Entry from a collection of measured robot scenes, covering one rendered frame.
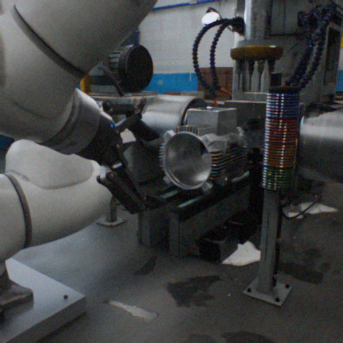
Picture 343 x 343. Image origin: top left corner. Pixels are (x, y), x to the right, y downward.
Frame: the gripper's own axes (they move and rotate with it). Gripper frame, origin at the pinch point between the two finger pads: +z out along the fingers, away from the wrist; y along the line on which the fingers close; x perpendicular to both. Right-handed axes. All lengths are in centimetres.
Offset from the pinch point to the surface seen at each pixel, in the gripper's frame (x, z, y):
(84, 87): -61, 51, -74
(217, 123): 4.4, 29.6, -21.1
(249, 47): 15, 43, -51
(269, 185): 18.3, 10.5, 5.7
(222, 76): -118, 495, -374
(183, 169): -10.5, 36.5, -14.2
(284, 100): 25.4, 3.2, -6.1
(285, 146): 23.1, 7.3, 0.5
